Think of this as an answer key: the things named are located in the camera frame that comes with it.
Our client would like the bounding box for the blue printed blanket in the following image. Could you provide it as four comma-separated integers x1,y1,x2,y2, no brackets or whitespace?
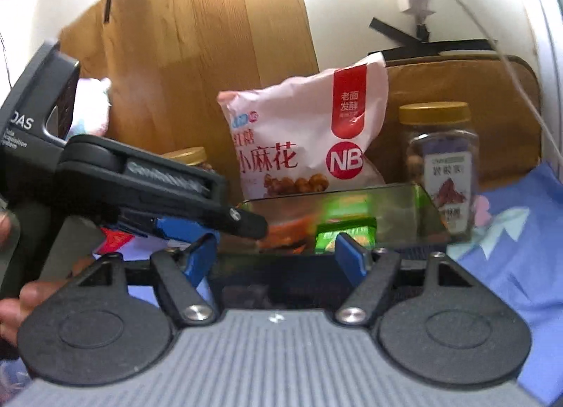
90,160,563,406

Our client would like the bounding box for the orange snack packet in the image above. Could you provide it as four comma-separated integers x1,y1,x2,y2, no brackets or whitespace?
259,212,318,255

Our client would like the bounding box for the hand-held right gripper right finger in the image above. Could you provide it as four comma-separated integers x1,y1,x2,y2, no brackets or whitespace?
335,233,470,327

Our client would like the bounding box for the light wooden board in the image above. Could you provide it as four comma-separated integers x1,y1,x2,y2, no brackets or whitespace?
58,0,321,203

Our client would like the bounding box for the green snack packet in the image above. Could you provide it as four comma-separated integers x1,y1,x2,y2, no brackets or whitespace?
315,215,379,257

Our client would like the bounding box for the white cable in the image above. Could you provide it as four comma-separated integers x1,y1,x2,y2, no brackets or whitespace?
440,0,563,146

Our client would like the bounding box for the brown rounded board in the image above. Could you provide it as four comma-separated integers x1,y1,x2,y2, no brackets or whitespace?
382,53,543,190

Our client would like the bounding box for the white labelled brown box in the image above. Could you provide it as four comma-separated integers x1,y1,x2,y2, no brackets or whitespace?
159,146,217,176

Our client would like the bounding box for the gold-lid jar purple label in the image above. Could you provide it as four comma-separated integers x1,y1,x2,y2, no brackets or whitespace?
398,101,481,244

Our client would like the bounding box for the dark rectangular box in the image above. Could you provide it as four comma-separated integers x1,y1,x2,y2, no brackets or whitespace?
219,183,451,302

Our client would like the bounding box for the person's left hand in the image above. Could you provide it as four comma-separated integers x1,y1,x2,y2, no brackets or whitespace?
0,257,96,344

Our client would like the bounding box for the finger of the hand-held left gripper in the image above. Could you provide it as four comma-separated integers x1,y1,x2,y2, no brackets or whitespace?
194,204,270,241
115,212,221,246

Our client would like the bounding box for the white crumpled plastic bag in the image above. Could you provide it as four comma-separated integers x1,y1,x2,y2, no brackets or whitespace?
70,76,112,139

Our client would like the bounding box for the red packet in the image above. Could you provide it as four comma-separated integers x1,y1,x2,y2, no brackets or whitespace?
93,228,136,257

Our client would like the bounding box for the pink snack bag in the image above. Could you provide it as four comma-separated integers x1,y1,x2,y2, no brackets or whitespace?
217,52,390,197

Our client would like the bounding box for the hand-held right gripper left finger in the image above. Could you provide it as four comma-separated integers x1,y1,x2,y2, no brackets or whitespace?
77,233,221,327

